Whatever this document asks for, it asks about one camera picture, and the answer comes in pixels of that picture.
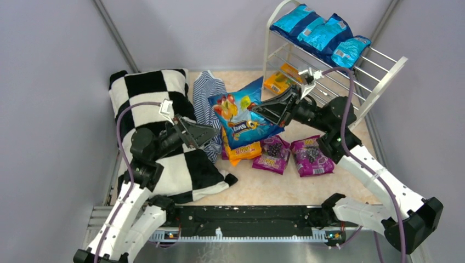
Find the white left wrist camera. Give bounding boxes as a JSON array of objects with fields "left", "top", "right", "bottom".
[{"left": 158, "top": 99, "right": 174, "bottom": 125}]

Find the blue white striped cloth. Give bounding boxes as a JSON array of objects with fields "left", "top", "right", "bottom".
[{"left": 192, "top": 71, "right": 226, "bottom": 163}]

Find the purple grape candy bag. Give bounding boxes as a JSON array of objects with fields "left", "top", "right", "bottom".
[
  {"left": 290, "top": 135, "right": 335, "bottom": 178},
  {"left": 252, "top": 135, "right": 291, "bottom": 175}
]

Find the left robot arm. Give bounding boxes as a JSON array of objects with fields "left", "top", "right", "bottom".
[{"left": 73, "top": 115, "right": 220, "bottom": 262}]

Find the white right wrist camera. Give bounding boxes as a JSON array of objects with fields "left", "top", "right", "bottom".
[{"left": 298, "top": 67, "right": 323, "bottom": 99}]

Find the purple grape candy bag right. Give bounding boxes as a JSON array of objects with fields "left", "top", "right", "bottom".
[{"left": 290, "top": 135, "right": 335, "bottom": 178}]

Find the blue candy bag front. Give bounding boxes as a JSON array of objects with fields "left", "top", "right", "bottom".
[{"left": 270, "top": 4, "right": 326, "bottom": 41}]

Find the orange candy bag under rack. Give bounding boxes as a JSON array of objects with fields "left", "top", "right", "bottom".
[{"left": 264, "top": 63, "right": 302, "bottom": 95}]

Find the blue Slendy candy bag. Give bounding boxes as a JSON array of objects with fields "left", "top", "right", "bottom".
[{"left": 208, "top": 77, "right": 284, "bottom": 149}]

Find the purple cable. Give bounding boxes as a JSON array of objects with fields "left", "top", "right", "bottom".
[
  {"left": 319, "top": 66, "right": 407, "bottom": 263},
  {"left": 92, "top": 101, "right": 168, "bottom": 263}
]

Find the orange 100 candy bag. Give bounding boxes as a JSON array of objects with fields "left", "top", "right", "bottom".
[{"left": 221, "top": 128, "right": 262, "bottom": 166}]

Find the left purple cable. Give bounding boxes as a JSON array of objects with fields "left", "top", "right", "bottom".
[{"left": 92, "top": 101, "right": 168, "bottom": 263}]

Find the purple candy bag under orange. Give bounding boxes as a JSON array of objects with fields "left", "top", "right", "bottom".
[{"left": 221, "top": 146, "right": 230, "bottom": 160}]

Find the purple grape candy bag left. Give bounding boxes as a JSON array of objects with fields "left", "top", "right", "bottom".
[{"left": 252, "top": 135, "right": 291, "bottom": 175}]

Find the black white checkered pillow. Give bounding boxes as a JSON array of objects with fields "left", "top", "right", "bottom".
[{"left": 108, "top": 68, "right": 240, "bottom": 205}]

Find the white metal shoe rack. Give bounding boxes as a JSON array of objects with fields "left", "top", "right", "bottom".
[{"left": 263, "top": 0, "right": 408, "bottom": 130}]

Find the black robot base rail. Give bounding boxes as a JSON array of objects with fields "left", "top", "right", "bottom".
[{"left": 162, "top": 205, "right": 354, "bottom": 237}]

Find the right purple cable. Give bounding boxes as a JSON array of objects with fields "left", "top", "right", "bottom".
[{"left": 319, "top": 66, "right": 407, "bottom": 263}]

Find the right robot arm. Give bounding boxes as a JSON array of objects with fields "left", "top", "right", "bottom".
[{"left": 251, "top": 87, "right": 444, "bottom": 255}]

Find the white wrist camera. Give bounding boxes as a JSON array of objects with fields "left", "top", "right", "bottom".
[
  {"left": 298, "top": 67, "right": 323, "bottom": 99},
  {"left": 158, "top": 99, "right": 174, "bottom": 125}
]

